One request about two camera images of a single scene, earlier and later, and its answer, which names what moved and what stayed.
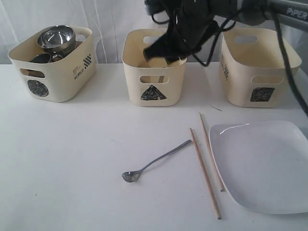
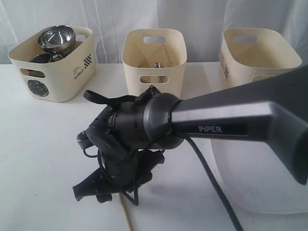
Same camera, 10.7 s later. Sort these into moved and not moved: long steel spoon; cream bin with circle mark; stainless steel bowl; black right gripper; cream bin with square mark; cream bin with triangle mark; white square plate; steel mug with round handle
Moved: long steel spoon; black right gripper
Not moved: cream bin with circle mark; steel mug with round handle; stainless steel bowl; cream bin with square mark; white square plate; cream bin with triangle mark
